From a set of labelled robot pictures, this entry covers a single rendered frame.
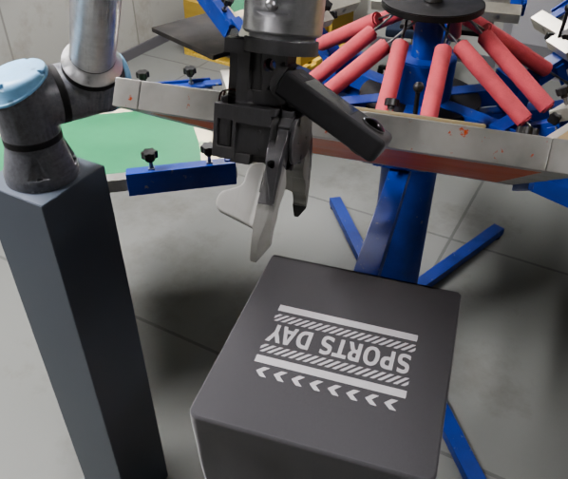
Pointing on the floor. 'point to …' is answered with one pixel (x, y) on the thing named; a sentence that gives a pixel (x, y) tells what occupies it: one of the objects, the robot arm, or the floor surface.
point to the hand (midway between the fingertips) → (284, 239)
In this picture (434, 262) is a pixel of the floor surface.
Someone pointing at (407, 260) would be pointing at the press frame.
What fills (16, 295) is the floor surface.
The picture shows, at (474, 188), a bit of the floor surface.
